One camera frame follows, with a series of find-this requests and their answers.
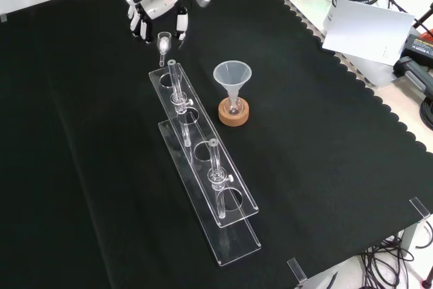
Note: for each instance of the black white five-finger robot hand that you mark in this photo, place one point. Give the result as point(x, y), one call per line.
point(149, 1)

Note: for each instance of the clear plastic funnel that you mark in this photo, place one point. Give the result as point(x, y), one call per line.
point(233, 76)

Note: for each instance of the clear round-bottom flask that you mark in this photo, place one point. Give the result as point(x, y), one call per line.
point(239, 106)

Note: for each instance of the clear acrylic funnel stand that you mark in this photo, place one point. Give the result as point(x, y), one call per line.
point(203, 130)

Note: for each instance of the pale white board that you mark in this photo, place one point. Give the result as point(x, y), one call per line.
point(368, 32)

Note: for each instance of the black bench cloth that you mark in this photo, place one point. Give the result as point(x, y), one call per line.
point(304, 167)

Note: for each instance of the black gray clamp device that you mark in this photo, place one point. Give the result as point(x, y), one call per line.
point(411, 72)

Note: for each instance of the black power adapter orange label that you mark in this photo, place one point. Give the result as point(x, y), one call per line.
point(419, 47)

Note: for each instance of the clear acrylic cloth clip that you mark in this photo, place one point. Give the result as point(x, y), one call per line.
point(419, 208)
point(297, 270)

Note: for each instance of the gray table leg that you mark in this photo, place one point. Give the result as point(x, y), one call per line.
point(409, 236)

